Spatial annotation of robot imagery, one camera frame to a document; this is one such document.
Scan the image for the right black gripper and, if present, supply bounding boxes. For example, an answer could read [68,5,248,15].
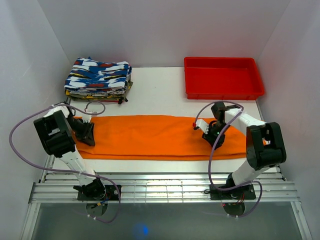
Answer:
[202,122,231,150]

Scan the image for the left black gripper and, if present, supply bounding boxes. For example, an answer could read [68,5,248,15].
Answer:
[66,116,95,147]

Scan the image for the orange trousers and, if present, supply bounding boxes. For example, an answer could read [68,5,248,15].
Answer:
[76,115,246,161]

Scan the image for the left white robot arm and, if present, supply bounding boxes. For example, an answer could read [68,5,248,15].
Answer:
[33,105,106,200]

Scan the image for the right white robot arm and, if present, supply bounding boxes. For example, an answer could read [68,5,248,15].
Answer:
[193,101,287,199]

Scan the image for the stack of folded clothes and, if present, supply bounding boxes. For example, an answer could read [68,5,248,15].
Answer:
[64,80,133,105]

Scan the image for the blue patterned folded trousers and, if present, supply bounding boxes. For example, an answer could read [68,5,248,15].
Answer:
[64,57,132,92]

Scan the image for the red plastic tray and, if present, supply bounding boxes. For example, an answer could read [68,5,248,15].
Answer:
[184,56,265,101]

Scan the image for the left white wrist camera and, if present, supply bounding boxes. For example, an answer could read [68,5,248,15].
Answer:
[81,111,97,123]

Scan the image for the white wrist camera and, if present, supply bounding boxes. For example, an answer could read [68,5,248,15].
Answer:
[81,111,97,123]
[193,119,209,134]

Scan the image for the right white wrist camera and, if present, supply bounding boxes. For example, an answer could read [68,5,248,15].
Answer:
[193,119,209,134]

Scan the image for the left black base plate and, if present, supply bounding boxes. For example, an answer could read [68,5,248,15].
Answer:
[76,184,122,201]

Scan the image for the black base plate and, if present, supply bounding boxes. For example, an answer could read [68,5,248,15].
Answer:
[204,184,256,201]
[76,184,122,201]

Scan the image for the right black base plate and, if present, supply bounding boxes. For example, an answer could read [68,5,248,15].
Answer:
[204,184,256,201]

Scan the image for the aluminium frame rails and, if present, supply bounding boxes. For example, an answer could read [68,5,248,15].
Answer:
[21,156,312,240]

